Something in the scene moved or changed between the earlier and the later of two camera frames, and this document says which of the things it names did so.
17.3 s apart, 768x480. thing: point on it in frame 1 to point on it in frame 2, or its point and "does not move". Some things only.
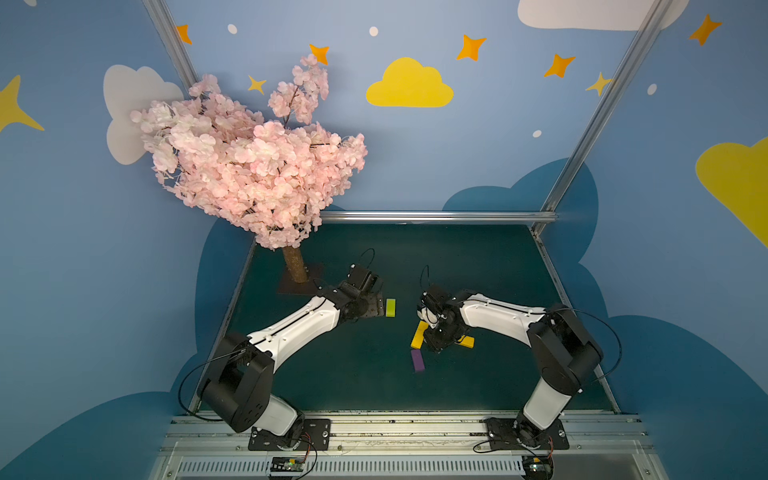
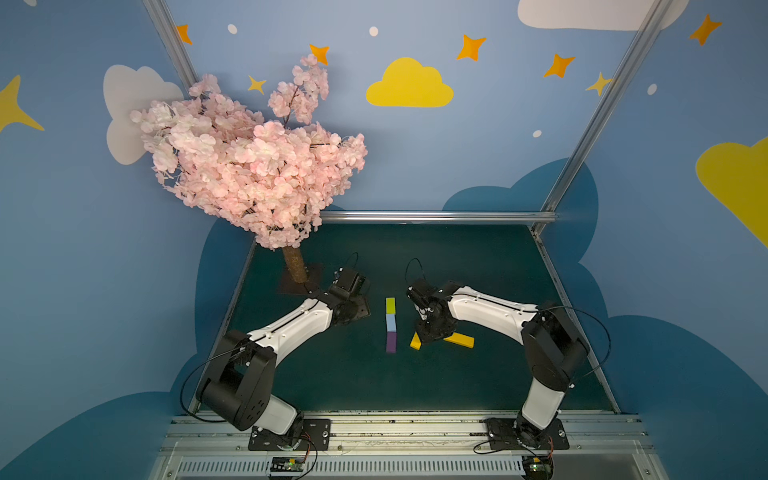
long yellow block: x=418 y=337 does not move
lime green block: x=390 y=307 does not move
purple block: x=418 y=360 to x=391 y=341
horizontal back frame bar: x=439 y=217 does not move
